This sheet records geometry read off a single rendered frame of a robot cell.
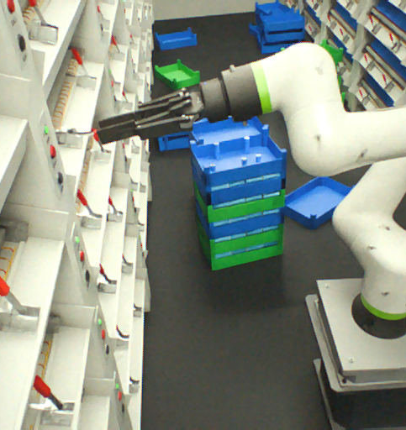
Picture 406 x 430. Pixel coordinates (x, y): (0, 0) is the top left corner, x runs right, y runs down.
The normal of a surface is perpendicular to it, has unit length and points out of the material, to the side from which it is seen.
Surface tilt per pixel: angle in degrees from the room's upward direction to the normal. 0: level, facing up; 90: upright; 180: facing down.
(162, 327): 0
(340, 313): 5
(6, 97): 90
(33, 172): 90
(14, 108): 90
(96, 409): 19
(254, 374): 0
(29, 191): 90
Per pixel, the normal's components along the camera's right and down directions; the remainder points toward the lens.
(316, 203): -0.07, -0.80
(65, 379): 0.25, -0.79
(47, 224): 0.07, 0.59
